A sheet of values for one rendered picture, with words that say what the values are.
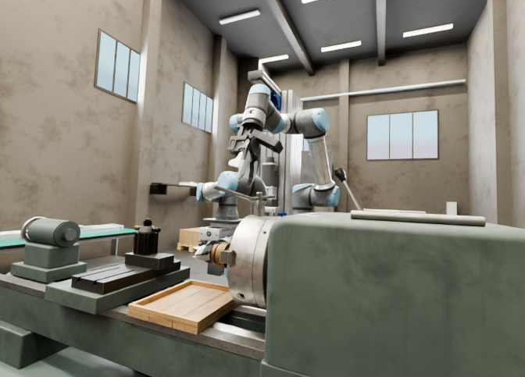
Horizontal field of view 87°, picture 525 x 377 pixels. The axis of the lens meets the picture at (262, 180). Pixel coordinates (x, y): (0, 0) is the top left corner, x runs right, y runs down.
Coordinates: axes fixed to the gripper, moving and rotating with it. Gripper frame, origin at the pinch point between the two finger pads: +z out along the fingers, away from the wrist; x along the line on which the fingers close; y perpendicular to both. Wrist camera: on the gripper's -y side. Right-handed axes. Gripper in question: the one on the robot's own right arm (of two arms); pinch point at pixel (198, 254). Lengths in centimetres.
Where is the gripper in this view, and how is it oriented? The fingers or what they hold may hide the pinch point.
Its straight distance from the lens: 111.8
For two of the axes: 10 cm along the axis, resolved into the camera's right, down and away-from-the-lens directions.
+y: -9.1, -0.1, 4.1
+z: -4.1, -0.8, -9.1
